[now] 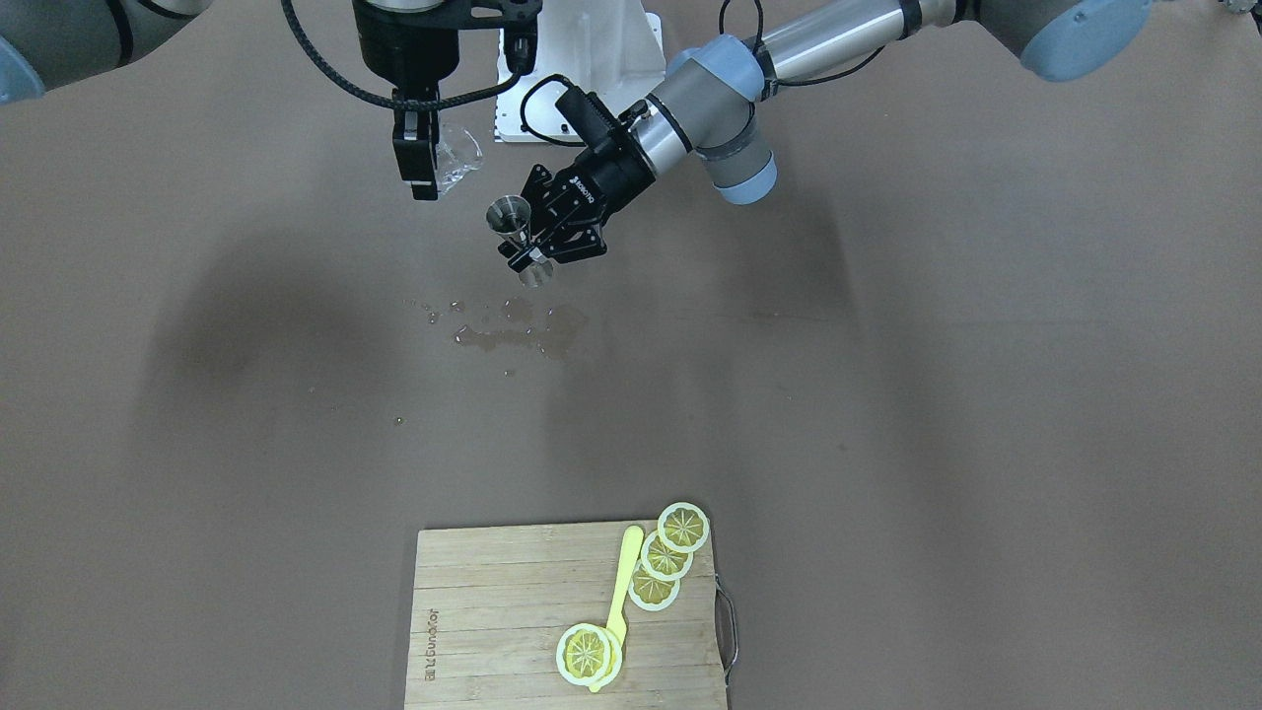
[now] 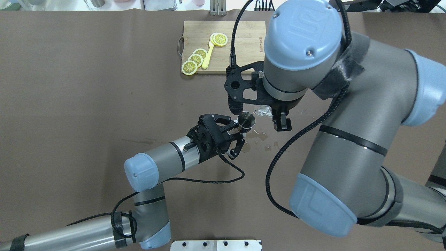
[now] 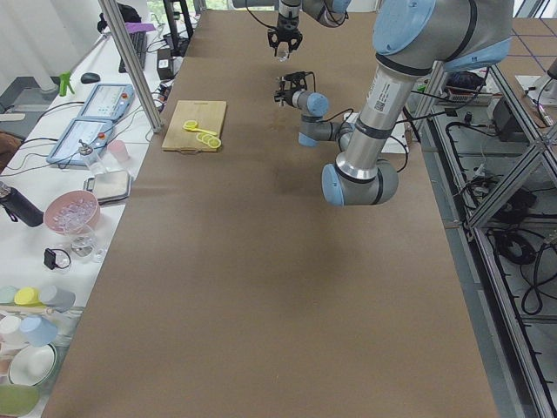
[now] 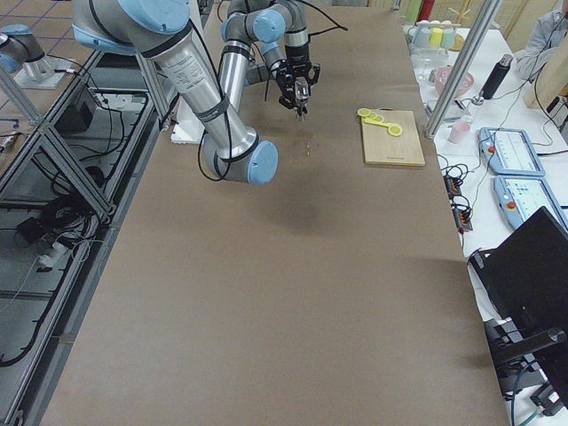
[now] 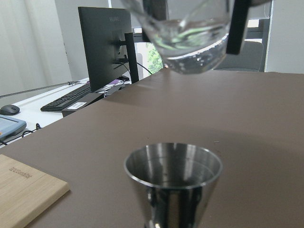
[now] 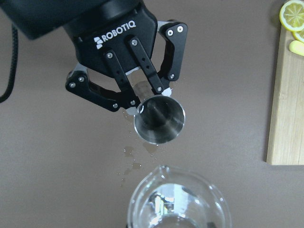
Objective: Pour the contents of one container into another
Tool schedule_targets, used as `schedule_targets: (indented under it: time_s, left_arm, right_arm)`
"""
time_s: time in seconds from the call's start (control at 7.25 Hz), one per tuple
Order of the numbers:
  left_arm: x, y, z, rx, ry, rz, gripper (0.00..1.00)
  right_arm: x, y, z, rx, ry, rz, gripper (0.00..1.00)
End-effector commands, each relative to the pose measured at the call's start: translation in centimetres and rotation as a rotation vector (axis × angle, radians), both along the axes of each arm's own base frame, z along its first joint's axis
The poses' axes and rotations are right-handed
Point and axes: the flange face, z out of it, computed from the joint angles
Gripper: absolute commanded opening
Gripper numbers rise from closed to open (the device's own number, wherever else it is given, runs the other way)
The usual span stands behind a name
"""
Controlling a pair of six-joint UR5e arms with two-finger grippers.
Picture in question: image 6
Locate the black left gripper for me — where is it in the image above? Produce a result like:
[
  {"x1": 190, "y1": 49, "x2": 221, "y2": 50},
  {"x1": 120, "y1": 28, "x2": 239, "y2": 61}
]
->
[{"x1": 64, "y1": 7, "x2": 188, "y2": 112}]

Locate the steel jigger shaker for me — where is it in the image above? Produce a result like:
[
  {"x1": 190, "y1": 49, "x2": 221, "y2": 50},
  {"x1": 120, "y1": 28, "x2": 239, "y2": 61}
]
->
[{"x1": 133, "y1": 81, "x2": 186, "y2": 144}]

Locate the clear glass measuring cup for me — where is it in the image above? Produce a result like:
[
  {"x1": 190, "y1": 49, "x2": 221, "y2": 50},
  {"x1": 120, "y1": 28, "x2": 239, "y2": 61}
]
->
[{"x1": 126, "y1": 165, "x2": 233, "y2": 228}]

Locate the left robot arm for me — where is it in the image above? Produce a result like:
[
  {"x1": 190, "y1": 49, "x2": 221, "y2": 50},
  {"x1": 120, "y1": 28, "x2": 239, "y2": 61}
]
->
[{"x1": 0, "y1": 0, "x2": 188, "y2": 112}]

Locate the yellow plastic knife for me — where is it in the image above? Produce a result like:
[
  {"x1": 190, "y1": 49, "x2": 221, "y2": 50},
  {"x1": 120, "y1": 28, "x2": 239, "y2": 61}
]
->
[{"x1": 289, "y1": 40, "x2": 304, "y2": 56}]

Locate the lemon slice outer left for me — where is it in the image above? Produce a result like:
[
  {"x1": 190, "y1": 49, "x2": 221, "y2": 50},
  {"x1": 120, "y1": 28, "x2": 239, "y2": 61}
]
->
[{"x1": 279, "y1": 0, "x2": 304, "y2": 32}]

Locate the lemon slice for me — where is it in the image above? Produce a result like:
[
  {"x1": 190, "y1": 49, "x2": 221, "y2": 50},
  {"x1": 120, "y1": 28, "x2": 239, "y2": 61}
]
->
[
  {"x1": 279, "y1": 0, "x2": 304, "y2": 32},
  {"x1": 292, "y1": 30, "x2": 304, "y2": 43}
]

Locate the lemon slice middle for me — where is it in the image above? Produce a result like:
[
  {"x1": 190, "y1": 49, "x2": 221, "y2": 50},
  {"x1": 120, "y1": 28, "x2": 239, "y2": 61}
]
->
[{"x1": 292, "y1": 30, "x2": 304, "y2": 43}]

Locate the bamboo cutting board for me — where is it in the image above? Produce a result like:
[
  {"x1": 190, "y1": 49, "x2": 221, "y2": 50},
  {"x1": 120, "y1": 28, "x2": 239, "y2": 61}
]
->
[{"x1": 266, "y1": 28, "x2": 304, "y2": 165}]

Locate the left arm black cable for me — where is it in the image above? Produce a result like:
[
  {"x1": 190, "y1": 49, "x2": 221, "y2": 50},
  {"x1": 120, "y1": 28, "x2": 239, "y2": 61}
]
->
[{"x1": 0, "y1": 23, "x2": 19, "y2": 104}]

